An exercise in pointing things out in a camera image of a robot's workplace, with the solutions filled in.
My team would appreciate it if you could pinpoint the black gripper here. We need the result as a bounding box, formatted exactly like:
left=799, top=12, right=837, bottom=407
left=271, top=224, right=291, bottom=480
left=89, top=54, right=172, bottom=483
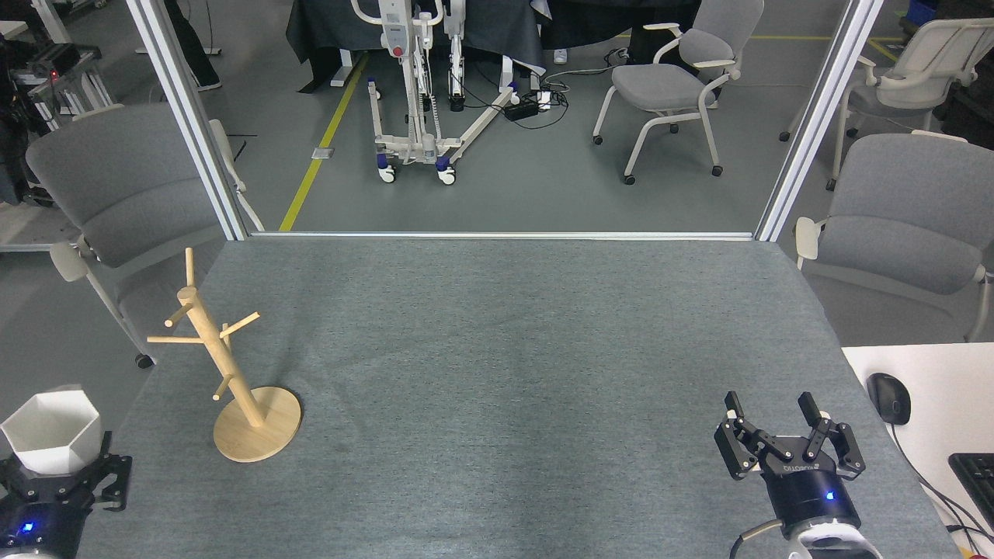
left=714, top=392, right=867, bottom=539
left=0, top=432, right=133, bottom=556

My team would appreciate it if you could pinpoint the white hexagonal cup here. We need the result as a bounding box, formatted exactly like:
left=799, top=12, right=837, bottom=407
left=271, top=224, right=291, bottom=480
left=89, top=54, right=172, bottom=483
left=0, top=391, right=103, bottom=476

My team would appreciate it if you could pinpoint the wooden cup rack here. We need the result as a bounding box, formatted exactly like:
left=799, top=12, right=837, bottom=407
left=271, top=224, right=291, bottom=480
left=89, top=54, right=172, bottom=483
left=147, top=248, right=302, bottom=464

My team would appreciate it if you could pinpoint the metal equipment rack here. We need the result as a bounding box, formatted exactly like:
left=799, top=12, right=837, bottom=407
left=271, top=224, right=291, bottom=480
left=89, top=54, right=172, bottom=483
left=0, top=39, right=117, bottom=207

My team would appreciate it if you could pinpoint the black computer mouse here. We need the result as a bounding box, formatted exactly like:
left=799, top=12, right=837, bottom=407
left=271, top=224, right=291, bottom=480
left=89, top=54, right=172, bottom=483
left=867, top=373, right=912, bottom=425

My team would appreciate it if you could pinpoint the white desk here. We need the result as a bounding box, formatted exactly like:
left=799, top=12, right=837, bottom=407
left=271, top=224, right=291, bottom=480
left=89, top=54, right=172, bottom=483
left=843, top=342, right=994, bottom=559

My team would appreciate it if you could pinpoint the black keyboard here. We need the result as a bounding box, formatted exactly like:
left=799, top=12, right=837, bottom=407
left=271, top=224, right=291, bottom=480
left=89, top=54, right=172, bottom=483
left=948, top=453, right=994, bottom=529

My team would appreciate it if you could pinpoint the black power strip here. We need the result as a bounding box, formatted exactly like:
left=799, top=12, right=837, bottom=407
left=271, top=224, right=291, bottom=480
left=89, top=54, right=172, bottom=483
left=503, top=89, right=554, bottom=121

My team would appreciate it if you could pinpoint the person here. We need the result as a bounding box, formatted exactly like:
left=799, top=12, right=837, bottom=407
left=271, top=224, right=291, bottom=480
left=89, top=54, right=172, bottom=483
left=163, top=0, right=222, bottom=91

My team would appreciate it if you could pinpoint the white stand on wheels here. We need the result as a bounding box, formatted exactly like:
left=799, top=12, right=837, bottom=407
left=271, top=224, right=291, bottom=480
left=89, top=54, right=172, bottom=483
left=351, top=0, right=523, bottom=186

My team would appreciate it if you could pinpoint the table with black cloth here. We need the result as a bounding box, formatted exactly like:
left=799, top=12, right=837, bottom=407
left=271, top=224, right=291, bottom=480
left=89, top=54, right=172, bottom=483
left=285, top=0, right=548, bottom=94

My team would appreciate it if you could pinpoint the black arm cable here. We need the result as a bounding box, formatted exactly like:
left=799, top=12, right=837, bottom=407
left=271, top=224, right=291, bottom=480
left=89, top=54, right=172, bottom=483
left=730, top=519, right=785, bottom=559

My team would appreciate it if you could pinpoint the black mouse cable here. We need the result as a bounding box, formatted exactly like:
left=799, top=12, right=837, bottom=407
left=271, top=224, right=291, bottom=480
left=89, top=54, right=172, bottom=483
left=889, top=423, right=994, bottom=544

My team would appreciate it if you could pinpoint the grey chair with white frame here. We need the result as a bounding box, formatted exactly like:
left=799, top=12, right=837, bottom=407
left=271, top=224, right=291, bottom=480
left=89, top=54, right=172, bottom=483
left=26, top=103, right=265, bottom=370
left=592, top=0, right=766, bottom=186
left=794, top=130, right=994, bottom=342
left=779, top=17, right=994, bottom=191

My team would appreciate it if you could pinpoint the silver aluminium post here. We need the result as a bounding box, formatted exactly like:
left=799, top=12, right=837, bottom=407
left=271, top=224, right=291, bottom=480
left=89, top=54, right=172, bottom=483
left=124, top=0, right=265, bottom=241
left=755, top=0, right=886, bottom=243

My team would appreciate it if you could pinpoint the silver aluminium rail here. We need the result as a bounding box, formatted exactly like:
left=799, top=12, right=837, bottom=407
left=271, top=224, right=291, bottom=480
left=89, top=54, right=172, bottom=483
left=248, top=231, right=758, bottom=241

